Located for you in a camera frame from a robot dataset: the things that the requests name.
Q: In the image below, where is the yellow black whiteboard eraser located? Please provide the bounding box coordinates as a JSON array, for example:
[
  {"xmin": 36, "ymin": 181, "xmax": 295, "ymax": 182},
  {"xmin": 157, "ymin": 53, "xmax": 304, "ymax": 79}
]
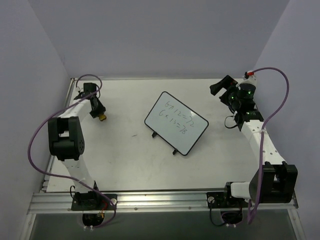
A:
[{"xmin": 98, "ymin": 114, "xmax": 107, "ymax": 122}]

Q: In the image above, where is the small black-framed whiteboard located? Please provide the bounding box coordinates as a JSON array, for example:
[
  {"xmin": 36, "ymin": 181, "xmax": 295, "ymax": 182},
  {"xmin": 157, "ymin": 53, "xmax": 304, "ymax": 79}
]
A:
[{"xmin": 144, "ymin": 91, "xmax": 209, "ymax": 156}]

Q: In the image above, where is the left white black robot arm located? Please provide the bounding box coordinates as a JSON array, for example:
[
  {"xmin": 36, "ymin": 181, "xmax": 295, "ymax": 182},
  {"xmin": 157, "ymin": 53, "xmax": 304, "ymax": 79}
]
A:
[{"xmin": 47, "ymin": 96, "xmax": 107, "ymax": 210}]

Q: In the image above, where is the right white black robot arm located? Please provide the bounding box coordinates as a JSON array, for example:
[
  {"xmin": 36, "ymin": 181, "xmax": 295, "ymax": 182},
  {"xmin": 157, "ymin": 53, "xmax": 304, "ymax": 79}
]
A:
[{"xmin": 209, "ymin": 72, "xmax": 298, "ymax": 207}]

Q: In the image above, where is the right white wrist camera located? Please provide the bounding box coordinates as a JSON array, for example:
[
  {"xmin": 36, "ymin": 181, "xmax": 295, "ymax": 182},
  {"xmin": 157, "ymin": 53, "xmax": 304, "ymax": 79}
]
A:
[{"xmin": 241, "ymin": 70, "xmax": 258, "ymax": 87}]

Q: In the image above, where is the aluminium left side rail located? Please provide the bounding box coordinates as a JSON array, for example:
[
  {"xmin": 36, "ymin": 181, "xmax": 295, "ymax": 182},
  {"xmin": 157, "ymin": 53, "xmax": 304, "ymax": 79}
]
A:
[{"xmin": 43, "ymin": 78, "xmax": 75, "ymax": 185}]

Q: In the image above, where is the aluminium rail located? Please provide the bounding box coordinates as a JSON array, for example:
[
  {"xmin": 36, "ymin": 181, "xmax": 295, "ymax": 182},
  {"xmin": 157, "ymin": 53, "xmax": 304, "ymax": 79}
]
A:
[
  {"xmin": 43, "ymin": 78, "xmax": 75, "ymax": 185},
  {"xmin": 26, "ymin": 191, "xmax": 300, "ymax": 215}
]

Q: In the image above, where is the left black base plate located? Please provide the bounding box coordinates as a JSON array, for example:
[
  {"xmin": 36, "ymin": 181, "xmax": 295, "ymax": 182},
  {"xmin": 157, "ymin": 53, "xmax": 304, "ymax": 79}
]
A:
[{"xmin": 71, "ymin": 191, "xmax": 118, "ymax": 211}]

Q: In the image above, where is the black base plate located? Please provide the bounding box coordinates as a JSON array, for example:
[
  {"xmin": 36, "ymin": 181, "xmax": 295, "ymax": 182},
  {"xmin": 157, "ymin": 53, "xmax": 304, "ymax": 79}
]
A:
[
  {"xmin": 206, "ymin": 182, "xmax": 248, "ymax": 209},
  {"xmin": 71, "ymin": 191, "xmax": 118, "ymax": 211}
]

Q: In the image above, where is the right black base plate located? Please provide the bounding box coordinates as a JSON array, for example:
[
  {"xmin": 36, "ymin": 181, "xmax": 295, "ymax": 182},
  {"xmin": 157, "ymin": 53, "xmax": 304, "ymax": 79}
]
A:
[{"xmin": 206, "ymin": 182, "xmax": 248, "ymax": 209}]

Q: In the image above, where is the aluminium front rail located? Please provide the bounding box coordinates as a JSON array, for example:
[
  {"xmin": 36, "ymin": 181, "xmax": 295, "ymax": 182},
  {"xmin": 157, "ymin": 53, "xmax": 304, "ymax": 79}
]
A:
[{"xmin": 26, "ymin": 191, "xmax": 300, "ymax": 215}]

